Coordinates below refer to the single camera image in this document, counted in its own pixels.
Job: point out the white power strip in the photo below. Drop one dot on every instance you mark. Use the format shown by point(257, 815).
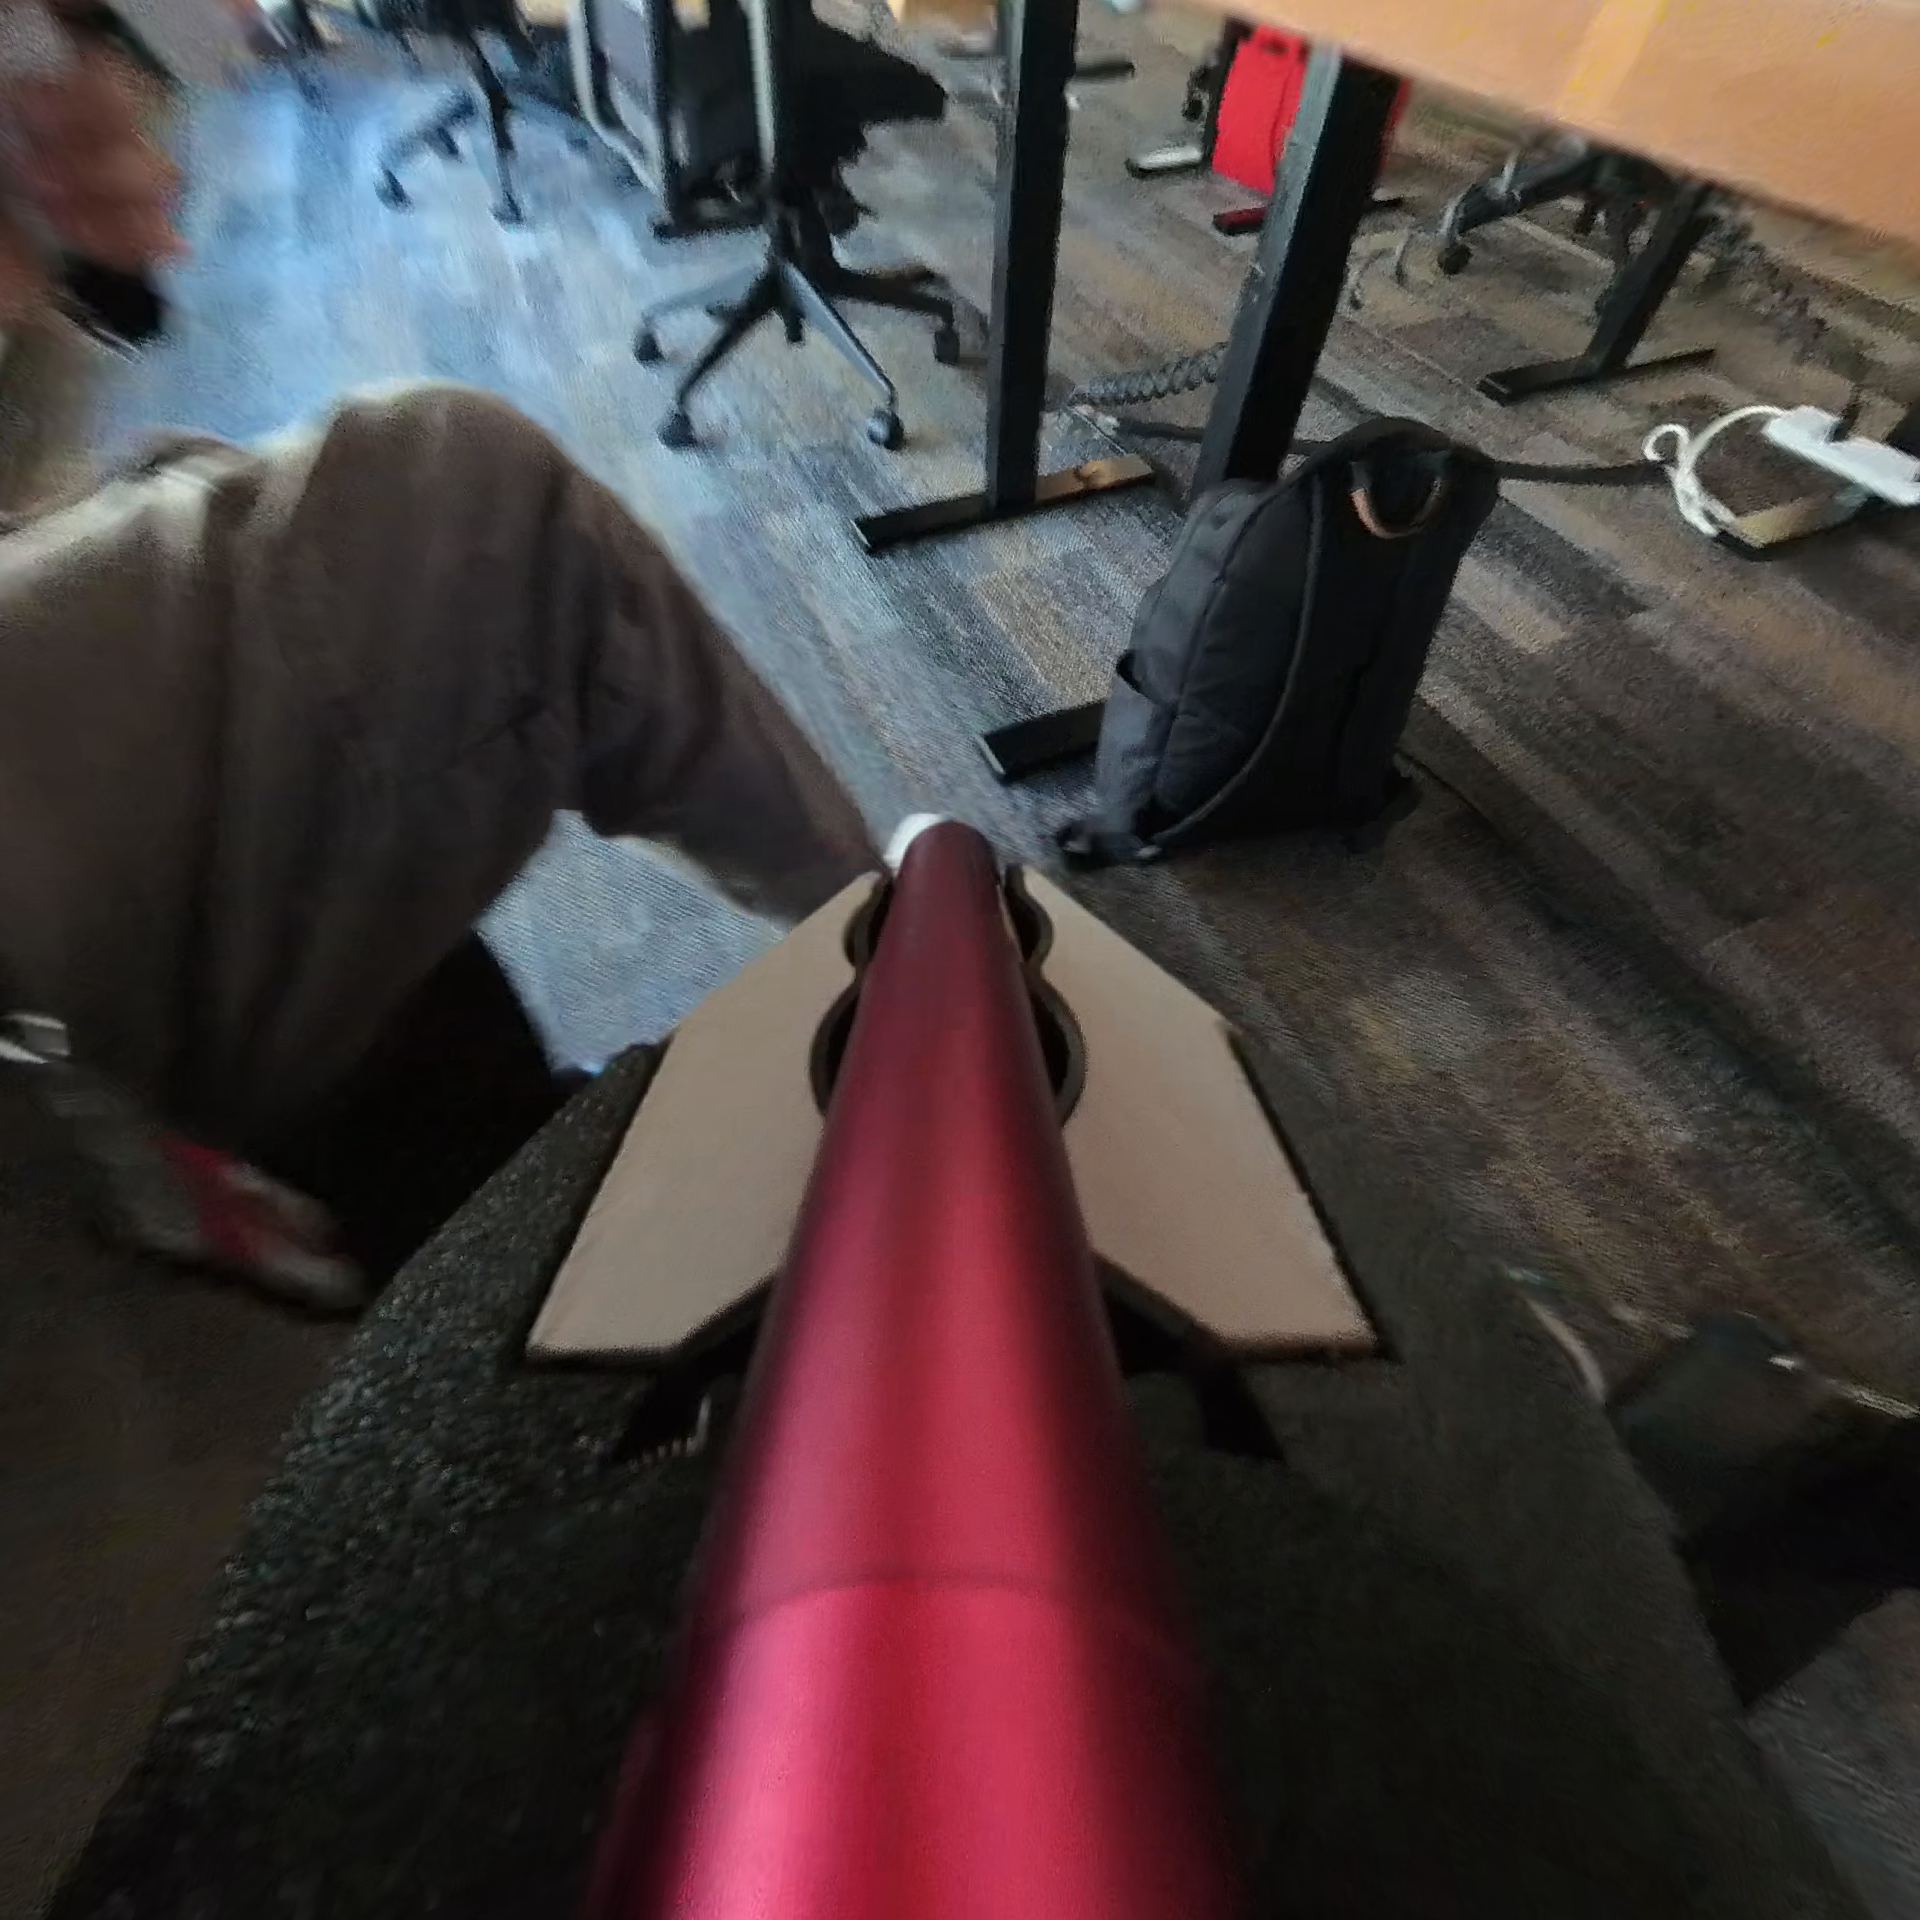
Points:
point(1845, 447)

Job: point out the black office chair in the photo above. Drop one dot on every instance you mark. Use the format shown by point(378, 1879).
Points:
point(751, 120)
point(464, 90)

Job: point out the red bag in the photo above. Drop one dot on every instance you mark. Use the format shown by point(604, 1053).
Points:
point(1261, 107)

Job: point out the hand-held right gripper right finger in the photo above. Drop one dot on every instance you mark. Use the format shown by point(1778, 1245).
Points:
point(1215, 1200)

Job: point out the black backpack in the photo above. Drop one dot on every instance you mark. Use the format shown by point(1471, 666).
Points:
point(1276, 661)

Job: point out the person's left hand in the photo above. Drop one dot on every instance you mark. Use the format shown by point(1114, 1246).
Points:
point(89, 181)

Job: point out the person's trouser leg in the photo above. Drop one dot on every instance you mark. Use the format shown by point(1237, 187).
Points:
point(300, 720)

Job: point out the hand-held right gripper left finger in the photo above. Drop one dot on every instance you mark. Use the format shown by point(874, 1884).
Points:
point(674, 1200)

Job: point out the red electric screwdriver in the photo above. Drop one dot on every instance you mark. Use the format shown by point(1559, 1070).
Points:
point(930, 1349)

